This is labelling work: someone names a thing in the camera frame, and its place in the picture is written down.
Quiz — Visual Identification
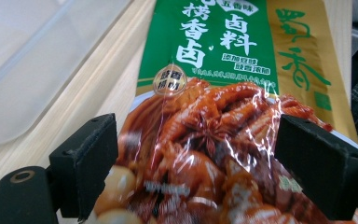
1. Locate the clear plastic container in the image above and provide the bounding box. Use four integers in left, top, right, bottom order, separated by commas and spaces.
0, 0, 138, 148

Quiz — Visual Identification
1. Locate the green and gold seasoning packet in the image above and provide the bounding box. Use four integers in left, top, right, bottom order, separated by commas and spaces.
92, 0, 358, 224

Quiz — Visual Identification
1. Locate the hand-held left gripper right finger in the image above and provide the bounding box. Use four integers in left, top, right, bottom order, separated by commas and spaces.
274, 114, 358, 220

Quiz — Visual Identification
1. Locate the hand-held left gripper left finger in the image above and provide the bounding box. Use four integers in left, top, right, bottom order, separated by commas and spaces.
48, 113, 119, 220

